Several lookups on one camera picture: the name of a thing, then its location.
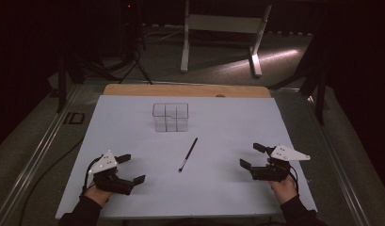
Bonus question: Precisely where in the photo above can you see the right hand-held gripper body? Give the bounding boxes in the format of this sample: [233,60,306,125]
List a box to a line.
[249,144,312,183]

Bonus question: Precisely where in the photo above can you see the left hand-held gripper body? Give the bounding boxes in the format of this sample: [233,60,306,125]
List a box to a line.
[87,150,136,196]

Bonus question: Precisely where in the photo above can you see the thin black makeup brush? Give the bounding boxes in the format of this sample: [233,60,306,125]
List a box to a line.
[177,137,199,173]

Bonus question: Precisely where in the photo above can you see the clear plastic organizer box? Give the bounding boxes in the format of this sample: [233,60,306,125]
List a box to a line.
[152,102,190,133]

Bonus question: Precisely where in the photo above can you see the person's left hand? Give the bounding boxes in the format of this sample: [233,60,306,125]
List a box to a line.
[84,181,117,208]

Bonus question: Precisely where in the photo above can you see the person's right hand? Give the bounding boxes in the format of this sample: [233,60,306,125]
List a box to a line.
[267,174,299,205]

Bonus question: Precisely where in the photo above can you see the white table cover sheet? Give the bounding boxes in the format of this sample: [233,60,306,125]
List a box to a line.
[55,94,318,220]

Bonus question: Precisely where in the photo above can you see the black tripod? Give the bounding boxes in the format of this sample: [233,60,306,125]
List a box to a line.
[118,0,154,86]

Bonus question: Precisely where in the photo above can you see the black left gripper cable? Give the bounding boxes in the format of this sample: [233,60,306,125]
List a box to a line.
[81,156,104,198]

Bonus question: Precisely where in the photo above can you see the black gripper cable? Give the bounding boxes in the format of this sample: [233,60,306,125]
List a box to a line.
[81,156,104,198]
[288,165,301,193]

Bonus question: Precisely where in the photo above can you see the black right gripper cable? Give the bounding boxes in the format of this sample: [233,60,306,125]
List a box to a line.
[288,165,301,193]

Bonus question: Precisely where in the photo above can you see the black floor cable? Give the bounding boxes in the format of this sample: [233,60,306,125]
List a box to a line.
[18,137,85,226]

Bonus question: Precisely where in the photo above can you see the metal floor rail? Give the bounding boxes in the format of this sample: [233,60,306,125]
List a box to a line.
[0,84,82,226]
[306,93,371,226]

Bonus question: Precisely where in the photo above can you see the white metal desk frame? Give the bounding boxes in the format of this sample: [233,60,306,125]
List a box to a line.
[180,0,273,79]

